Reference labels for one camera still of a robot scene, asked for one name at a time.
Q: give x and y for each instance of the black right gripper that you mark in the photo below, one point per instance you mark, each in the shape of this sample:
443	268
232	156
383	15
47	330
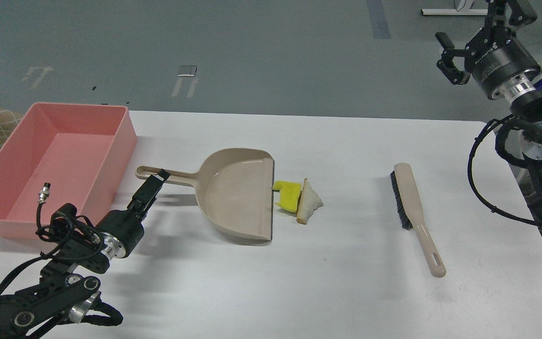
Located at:
500	65

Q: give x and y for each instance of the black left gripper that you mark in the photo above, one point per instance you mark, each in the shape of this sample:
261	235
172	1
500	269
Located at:
122	229

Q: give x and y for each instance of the beige plastic dustpan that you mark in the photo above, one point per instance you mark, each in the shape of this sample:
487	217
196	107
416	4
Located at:
233	188

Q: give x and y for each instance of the yellow sponge piece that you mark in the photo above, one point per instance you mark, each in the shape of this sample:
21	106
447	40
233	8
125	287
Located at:
289	195

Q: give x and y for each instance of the beige hand brush black bristles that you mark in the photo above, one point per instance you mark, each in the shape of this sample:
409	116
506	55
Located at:
410	212

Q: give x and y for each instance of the white bread slice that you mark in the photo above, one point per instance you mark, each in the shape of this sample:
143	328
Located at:
309	202

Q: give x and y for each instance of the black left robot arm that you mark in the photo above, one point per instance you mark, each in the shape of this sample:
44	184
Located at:
62	286

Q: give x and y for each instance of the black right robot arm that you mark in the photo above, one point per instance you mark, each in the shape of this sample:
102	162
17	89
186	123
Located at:
519	135

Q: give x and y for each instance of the pink plastic bin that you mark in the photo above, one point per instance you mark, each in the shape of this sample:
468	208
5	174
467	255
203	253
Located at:
82	151

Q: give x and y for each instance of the white table leg base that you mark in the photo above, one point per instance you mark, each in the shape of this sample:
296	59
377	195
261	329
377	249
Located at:
461	8

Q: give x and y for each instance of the grey floor plate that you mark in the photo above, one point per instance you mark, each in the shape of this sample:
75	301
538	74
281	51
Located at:
187	71

